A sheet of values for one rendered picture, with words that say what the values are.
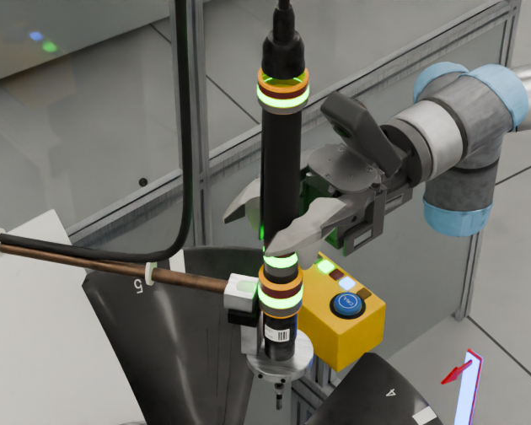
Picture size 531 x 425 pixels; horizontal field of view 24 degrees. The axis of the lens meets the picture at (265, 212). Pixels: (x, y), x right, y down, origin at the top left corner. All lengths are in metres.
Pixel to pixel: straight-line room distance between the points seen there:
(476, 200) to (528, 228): 2.27
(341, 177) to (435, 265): 1.88
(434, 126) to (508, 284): 2.23
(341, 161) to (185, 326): 0.33
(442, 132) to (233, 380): 0.39
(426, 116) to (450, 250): 1.83
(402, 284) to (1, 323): 1.56
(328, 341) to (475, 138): 0.67
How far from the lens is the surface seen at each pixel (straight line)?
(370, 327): 1.88
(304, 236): 1.12
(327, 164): 1.18
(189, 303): 1.42
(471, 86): 1.28
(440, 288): 3.13
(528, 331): 3.33
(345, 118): 1.13
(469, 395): 1.72
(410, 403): 1.63
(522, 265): 3.50
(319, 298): 1.87
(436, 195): 1.35
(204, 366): 1.42
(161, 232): 2.22
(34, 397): 1.60
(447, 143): 1.24
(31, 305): 1.59
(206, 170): 2.20
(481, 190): 1.34
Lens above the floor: 2.44
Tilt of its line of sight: 43 degrees down
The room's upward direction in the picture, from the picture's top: straight up
